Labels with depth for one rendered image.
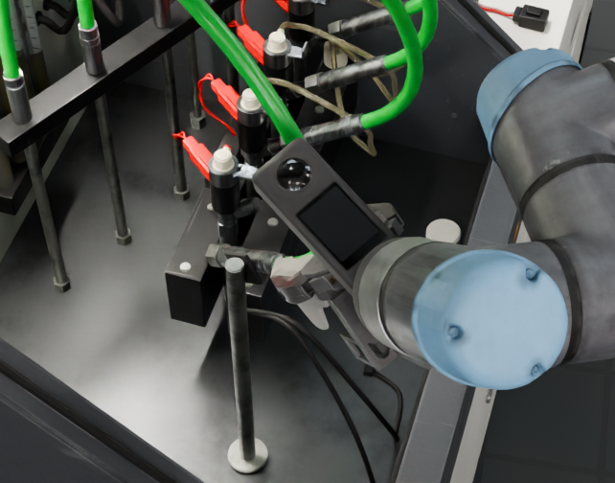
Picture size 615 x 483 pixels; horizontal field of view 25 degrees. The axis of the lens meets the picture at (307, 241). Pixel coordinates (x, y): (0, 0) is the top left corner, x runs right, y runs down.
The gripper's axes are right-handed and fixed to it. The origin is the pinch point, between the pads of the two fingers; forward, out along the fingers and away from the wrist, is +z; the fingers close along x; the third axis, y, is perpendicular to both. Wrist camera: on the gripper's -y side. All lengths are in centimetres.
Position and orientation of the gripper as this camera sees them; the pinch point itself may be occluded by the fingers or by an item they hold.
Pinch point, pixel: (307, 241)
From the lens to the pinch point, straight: 108.9
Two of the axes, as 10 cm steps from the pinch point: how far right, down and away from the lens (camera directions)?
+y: 5.5, 8.0, 2.3
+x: 7.9, -5.9, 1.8
